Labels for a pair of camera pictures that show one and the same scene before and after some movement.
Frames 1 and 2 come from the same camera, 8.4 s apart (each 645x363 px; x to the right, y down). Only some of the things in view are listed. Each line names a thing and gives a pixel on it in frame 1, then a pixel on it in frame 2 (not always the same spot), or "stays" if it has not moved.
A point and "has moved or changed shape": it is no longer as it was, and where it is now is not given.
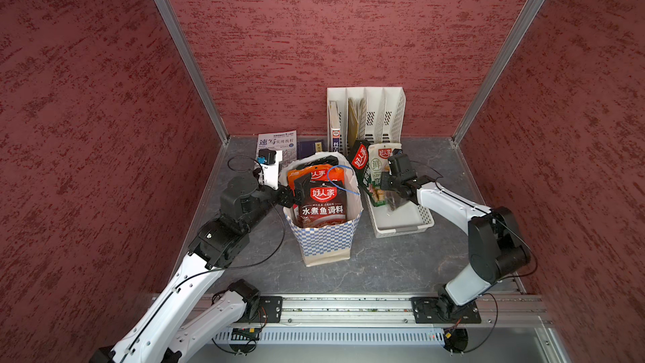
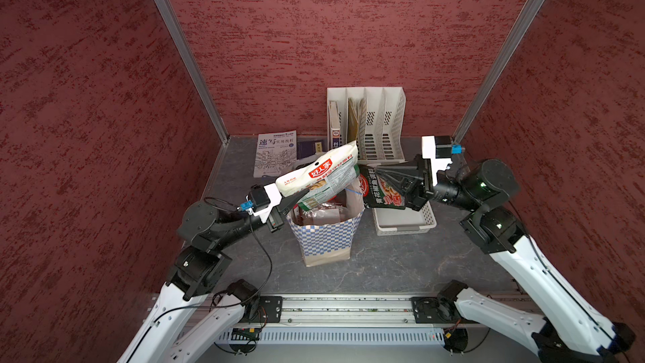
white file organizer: x=385 y=113 stays
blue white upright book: x=335 y=124 stays
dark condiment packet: x=323 y=202 stays
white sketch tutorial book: x=285 y=141 stays
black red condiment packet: x=358 y=155 has moved or changed shape
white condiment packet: x=379 y=155 to x=323 y=176
